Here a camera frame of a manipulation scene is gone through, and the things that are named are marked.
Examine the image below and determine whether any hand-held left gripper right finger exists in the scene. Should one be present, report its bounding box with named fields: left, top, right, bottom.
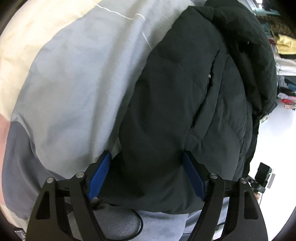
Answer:
left=183, top=150, right=269, bottom=241

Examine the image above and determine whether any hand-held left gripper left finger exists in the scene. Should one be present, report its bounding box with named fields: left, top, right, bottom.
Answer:
left=26, top=150, right=112, bottom=241

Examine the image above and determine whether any black puffer jacket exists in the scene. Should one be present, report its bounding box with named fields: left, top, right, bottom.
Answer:
left=117, top=0, right=278, bottom=212

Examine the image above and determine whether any light grey garment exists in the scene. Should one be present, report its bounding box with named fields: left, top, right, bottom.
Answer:
left=0, top=0, right=197, bottom=220

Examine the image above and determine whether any yellow fleece jacket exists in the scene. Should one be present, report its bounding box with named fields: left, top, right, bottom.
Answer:
left=276, top=34, right=296, bottom=55

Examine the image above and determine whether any black cable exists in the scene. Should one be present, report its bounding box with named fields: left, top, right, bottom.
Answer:
left=92, top=199, right=144, bottom=237

